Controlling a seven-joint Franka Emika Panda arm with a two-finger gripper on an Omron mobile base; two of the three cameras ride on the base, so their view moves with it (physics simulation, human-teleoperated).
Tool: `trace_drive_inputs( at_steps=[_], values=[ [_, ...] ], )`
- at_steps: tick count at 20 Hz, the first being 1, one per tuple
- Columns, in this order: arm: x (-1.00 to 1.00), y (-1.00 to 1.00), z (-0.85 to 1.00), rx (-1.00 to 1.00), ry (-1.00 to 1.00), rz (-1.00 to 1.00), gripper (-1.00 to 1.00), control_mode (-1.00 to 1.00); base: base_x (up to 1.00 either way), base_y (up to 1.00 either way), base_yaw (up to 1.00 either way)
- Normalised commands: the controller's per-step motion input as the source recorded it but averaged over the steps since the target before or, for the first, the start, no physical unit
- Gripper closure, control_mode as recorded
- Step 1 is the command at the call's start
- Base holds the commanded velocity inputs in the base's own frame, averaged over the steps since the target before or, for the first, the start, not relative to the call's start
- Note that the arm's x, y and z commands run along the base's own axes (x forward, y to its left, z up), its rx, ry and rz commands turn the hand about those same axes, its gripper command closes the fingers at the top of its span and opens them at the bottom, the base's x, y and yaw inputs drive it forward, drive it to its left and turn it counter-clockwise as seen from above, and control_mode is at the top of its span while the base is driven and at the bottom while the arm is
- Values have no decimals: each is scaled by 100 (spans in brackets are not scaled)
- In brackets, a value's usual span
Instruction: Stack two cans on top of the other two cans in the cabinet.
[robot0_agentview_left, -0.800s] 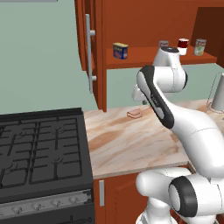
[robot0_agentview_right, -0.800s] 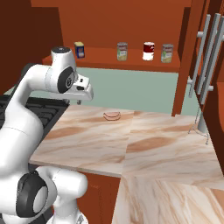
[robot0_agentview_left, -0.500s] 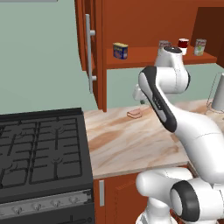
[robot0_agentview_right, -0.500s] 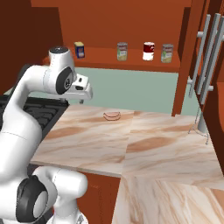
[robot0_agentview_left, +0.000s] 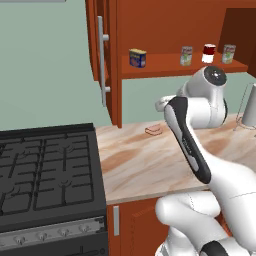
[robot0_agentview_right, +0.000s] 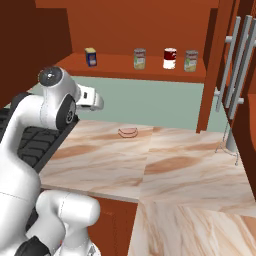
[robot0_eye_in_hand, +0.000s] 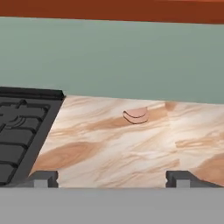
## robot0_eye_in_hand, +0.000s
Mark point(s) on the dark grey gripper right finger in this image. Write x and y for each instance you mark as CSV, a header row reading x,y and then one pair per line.
x,y
178,178

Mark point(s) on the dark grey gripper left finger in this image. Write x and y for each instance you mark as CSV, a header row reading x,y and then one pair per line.
x,y
46,178

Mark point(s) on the black hob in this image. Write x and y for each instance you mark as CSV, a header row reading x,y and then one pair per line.
x,y
20,131

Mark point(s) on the pink sliced meat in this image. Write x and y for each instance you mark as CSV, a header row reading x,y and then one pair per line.
x,y
136,115

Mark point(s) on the brown wooden wall cupboard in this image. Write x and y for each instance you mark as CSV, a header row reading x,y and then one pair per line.
x,y
116,10

